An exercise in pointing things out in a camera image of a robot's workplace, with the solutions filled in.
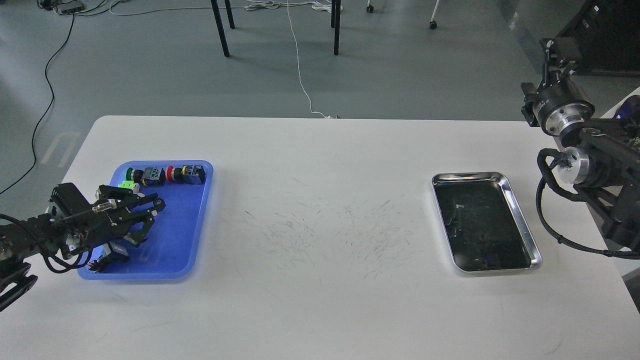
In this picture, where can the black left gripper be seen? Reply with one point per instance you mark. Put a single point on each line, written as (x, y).
(90, 229)

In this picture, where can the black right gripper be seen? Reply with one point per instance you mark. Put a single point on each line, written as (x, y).
(558, 103)

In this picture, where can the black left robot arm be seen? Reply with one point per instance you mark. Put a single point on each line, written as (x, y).
(41, 235)

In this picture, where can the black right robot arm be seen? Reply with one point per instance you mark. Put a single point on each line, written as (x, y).
(597, 160)

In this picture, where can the blue plastic tray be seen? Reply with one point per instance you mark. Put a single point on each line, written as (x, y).
(172, 242)

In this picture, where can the black cabinet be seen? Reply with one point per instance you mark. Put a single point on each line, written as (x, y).
(607, 35)

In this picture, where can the shiny metal tray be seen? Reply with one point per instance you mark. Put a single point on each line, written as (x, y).
(486, 231)

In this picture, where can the black table leg right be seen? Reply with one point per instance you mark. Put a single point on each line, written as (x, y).
(335, 23)

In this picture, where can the black table leg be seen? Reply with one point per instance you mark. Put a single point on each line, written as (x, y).
(335, 23)
(216, 9)

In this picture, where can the black table leg left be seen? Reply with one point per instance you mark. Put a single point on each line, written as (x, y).
(216, 9)

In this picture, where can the light green button switch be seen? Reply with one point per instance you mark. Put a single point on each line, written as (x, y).
(130, 185)

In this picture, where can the black switch with white face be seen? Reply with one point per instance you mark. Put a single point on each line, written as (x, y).
(113, 252)

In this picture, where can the green push button switch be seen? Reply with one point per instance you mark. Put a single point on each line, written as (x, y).
(153, 176)

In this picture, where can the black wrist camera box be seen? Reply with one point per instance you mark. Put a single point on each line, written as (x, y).
(66, 200)

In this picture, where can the red push button switch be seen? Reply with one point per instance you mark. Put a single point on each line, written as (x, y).
(186, 174)

